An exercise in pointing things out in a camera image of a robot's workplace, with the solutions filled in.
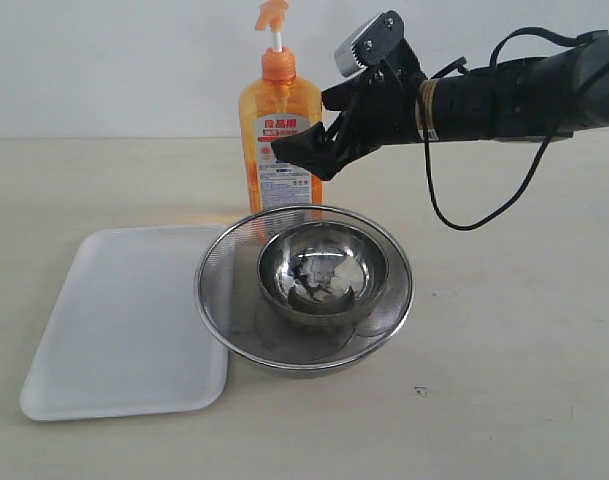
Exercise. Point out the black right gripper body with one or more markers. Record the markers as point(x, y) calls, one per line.
point(389, 104)

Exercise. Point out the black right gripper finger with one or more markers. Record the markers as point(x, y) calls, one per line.
point(343, 97)
point(320, 151)

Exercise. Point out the orange soap pump bottle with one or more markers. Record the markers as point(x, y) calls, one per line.
point(277, 106)

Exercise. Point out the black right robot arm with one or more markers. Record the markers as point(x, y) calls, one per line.
point(523, 99)

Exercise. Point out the small stainless steel bowl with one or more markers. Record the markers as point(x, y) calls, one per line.
point(323, 274)

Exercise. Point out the steel mesh strainer basket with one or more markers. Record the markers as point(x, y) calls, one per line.
point(236, 314)

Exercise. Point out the white plastic tray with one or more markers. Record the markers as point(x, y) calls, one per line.
point(125, 337)

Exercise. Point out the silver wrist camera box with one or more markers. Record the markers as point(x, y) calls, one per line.
point(370, 43)

